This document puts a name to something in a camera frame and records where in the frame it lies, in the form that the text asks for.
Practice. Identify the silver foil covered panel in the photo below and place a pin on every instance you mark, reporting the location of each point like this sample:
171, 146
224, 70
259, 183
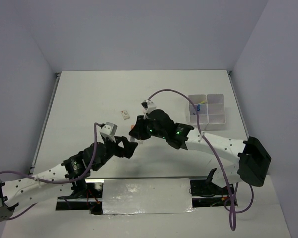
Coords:
146, 196

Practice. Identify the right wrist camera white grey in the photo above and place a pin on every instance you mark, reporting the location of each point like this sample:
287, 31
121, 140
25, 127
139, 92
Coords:
148, 107

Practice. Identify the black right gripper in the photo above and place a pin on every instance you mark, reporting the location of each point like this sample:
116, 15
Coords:
137, 131

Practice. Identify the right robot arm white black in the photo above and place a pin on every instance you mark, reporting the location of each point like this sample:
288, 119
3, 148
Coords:
249, 159

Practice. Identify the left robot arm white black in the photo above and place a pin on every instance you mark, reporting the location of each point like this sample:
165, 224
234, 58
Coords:
64, 179

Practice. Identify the small white orange eraser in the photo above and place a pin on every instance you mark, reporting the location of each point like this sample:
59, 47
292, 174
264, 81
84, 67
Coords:
125, 114

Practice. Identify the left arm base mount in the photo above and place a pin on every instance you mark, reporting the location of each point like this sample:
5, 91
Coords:
90, 201

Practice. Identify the white compartment organizer box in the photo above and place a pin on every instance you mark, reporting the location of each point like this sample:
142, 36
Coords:
212, 114

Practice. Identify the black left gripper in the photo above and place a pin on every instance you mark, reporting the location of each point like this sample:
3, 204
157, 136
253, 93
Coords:
128, 148

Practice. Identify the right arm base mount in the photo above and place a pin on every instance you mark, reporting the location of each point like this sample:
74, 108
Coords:
207, 194

